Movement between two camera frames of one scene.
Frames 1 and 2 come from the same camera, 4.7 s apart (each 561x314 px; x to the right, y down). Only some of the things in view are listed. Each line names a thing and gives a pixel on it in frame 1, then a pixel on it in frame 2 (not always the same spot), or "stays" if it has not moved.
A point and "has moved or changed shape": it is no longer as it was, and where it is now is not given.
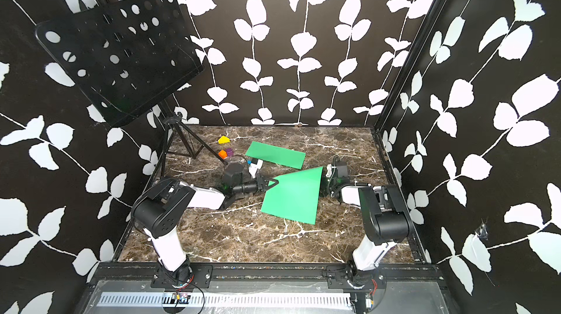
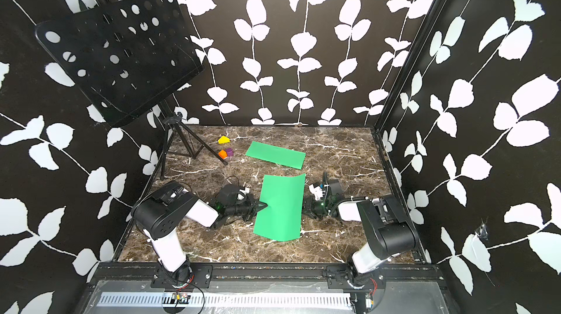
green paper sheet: (295, 196) has moved or changed shape
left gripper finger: (266, 185) to (259, 206)
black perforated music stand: (130, 55) stays
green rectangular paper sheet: (282, 155) stays
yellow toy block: (223, 139) stays
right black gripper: (325, 174) to (310, 207)
